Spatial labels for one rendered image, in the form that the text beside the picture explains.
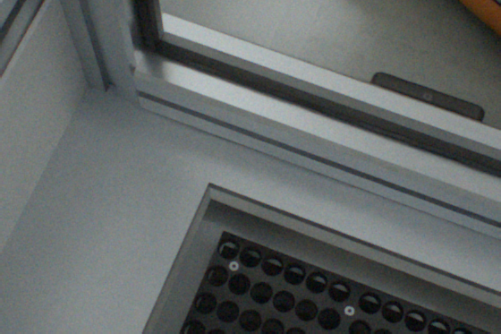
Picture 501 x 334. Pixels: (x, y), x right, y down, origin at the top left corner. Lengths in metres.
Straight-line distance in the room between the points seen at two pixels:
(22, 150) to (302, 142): 0.15
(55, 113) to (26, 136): 0.03
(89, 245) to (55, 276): 0.03
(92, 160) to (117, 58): 0.07
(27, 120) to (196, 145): 0.10
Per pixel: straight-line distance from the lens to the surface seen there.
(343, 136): 0.53
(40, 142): 0.56
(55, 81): 0.55
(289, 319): 0.59
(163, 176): 0.57
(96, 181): 0.57
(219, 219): 0.67
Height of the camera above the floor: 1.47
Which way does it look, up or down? 67 degrees down
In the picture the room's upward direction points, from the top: straight up
